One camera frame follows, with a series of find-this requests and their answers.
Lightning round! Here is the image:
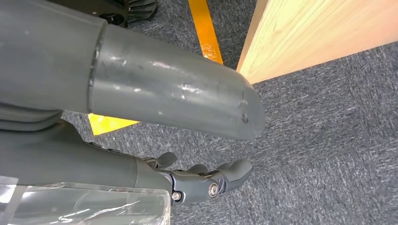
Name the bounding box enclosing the yellow floor tape strip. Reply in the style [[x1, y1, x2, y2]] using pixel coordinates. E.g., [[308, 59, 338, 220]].
[[88, 0, 224, 136]]

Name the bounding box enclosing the black robot foot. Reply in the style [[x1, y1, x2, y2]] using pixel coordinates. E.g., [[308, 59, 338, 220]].
[[46, 0, 158, 29]]

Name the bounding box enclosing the ribbed grey right arm sleeve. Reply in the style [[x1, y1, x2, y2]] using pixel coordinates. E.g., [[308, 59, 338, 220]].
[[0, 102, 64, 132]]

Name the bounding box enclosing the clear plastic cover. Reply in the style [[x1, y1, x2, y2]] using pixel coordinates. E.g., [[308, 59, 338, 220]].
[[0, 176, 172, 225]]

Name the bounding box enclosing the light wooden desk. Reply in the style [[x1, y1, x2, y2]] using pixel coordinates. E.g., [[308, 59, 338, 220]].
[[236, 0, 398, 85]]

